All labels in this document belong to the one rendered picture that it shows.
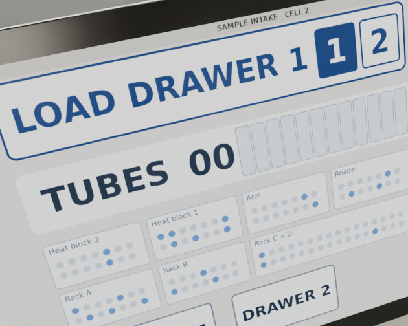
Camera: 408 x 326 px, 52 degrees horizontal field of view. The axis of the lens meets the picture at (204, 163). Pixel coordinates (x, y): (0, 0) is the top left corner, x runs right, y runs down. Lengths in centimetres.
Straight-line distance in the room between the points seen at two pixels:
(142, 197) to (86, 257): 6
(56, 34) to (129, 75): 5
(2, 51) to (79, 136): 7
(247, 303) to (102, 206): 15
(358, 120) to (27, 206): 25
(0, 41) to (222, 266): 22
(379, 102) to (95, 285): 26
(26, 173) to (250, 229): 17
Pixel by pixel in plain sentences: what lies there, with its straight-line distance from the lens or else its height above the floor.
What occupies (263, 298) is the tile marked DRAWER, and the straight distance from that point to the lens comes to 37.
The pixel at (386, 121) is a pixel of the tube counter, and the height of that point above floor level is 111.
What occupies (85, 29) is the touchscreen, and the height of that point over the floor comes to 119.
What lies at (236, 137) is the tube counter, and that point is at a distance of 31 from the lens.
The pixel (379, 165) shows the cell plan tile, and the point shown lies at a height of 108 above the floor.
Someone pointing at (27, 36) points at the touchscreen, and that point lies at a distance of 30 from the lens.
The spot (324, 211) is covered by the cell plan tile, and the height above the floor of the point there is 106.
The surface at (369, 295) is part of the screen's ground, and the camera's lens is 42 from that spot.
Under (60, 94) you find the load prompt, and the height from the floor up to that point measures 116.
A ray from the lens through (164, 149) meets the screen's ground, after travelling 30.
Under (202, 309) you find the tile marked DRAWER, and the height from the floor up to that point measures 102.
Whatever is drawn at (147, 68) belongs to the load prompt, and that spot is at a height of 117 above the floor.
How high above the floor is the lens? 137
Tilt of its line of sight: 56 degrees down
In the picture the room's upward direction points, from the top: straight up
